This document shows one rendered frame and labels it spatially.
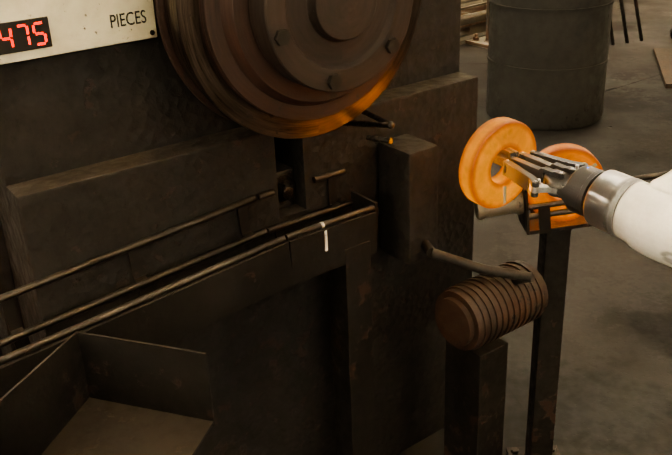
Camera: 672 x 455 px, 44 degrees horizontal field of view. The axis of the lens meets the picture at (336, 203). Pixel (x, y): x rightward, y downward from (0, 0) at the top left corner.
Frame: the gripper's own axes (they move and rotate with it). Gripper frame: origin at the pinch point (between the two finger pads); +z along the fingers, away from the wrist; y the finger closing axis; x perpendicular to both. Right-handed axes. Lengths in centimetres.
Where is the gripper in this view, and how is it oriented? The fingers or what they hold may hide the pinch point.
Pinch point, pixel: (499, 154)
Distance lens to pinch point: 142.4
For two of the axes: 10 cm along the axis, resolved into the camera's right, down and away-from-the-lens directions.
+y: 8.1, -2.6, 5.3
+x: -0.1, -9.0, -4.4
